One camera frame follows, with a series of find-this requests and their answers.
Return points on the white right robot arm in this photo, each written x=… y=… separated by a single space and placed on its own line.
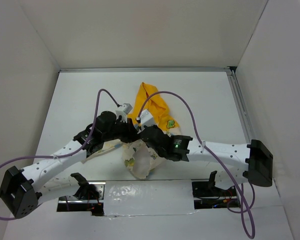
x=242 y=163

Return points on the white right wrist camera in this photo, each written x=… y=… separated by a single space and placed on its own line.
x=145 y=119

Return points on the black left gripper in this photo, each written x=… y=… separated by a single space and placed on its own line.
x=131 y=132

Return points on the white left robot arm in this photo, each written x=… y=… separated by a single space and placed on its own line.
x=23 y=190

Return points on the white taped front panel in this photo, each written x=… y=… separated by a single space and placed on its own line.
x=148 y=198

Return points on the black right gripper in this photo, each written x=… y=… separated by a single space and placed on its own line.
x=155 y=125

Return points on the yellow and white kids jacket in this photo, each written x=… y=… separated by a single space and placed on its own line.
x=140 y=157

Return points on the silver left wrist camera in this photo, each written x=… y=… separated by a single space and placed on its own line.
x=122 y=112

